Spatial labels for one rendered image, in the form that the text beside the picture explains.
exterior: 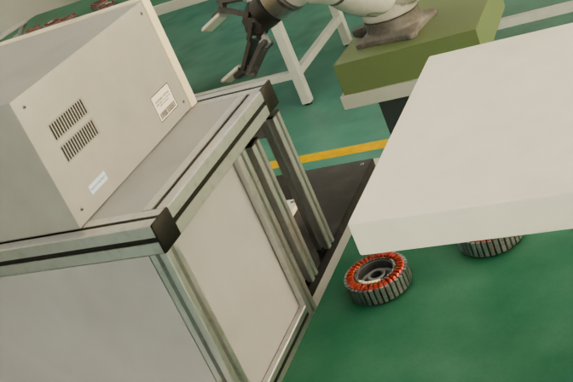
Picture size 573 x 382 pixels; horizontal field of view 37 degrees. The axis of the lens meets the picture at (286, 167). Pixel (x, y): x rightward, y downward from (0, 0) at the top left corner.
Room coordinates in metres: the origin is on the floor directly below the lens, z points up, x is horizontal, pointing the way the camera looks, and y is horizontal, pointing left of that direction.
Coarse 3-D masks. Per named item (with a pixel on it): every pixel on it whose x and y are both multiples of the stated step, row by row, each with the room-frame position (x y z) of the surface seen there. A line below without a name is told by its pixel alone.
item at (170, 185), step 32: (224, 96) 1.42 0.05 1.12; (256, 96) 1.35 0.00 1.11; (192, 128) 1.33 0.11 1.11; (224, 128) 1.27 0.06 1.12; (256, 128) 1.32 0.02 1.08; (160, 160) 1.25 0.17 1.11; (192, 160) 1.19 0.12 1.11; (224, 160) 1.21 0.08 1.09; (128, 192) 1.18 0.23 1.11; (160, 192) 1.13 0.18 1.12; (192, 192) 1.12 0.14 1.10; (96, 224) 1.11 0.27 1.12; (128, 224) 1.07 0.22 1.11; (160, 224) 1.04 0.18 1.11; (0, 256) 1.17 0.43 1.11; (32, 256) 1.14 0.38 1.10; (64, 256) 1.12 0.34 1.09; (96, 256) 1.09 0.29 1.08; (128, 256) 1.06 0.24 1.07
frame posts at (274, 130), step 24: (288, 144) 1.42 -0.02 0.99; (264, 168) 1.32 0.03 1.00; (288, 168) 1.42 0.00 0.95; (264, 192) 1.33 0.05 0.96; (312, 192) 1.42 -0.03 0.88; (288, 216) 1.33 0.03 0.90; (312, 216) 1.41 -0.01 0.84; (288, 240) 1.33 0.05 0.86; (312, 240) 1.42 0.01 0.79; (312, 264) 1.33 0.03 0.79
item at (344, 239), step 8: (376, 160) 1.72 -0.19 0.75; (344, 232) 1.48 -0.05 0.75; (344, 240) 1.45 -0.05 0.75; (336, 248) 1.43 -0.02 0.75; (336, 256) 1.41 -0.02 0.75; (328, 264) 1.39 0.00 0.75; (336, 264) 1.38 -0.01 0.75; (328, 272) 1.36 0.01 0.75; (328, 280) 1.34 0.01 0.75; (320, 288) 1.32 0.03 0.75; (320, 296) 1.30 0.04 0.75
